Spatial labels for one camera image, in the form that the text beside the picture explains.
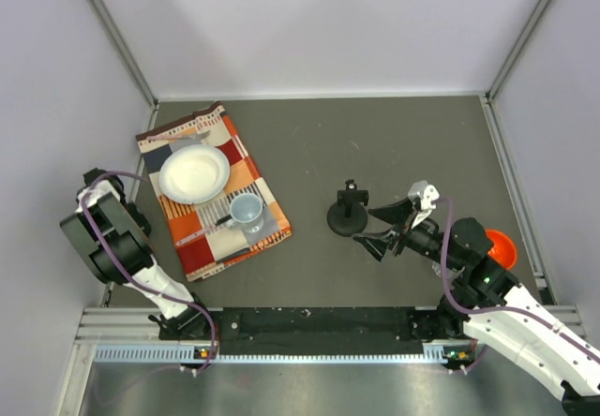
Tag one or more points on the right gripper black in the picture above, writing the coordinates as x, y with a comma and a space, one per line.
397, 213

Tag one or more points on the black phone stand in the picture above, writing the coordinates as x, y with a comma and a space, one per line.
348, 215

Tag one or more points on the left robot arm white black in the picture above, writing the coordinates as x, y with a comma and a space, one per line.
111, 236

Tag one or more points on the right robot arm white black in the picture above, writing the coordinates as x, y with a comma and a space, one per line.
486, 302

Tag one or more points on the orange bowl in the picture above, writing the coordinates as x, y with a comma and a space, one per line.
503, 249

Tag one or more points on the light blue cup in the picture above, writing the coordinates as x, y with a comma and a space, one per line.
246, 213

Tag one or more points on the white plate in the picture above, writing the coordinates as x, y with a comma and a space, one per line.
194, 174

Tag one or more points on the silver fork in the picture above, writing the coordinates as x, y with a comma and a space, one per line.
196, 136

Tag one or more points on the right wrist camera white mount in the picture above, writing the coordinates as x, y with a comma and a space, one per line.
423, 197

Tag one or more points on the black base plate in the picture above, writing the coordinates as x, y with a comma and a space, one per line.
330, 330

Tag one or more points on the knife with black handle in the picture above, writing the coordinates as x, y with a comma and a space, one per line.
226, 221

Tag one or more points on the slotted grey cable duct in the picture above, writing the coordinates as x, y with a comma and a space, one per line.
140, 354

